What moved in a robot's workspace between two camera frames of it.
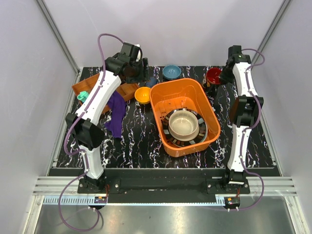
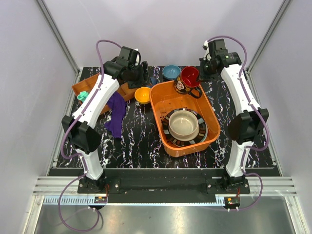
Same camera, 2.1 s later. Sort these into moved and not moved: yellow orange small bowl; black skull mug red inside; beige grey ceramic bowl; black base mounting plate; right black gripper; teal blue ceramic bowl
Moved: right black gripper; black skull mug red inside
Not moved: teal blue ceramic bowl; yellow orange small bowl; beige grey ceramic bowl; black base mounting plate
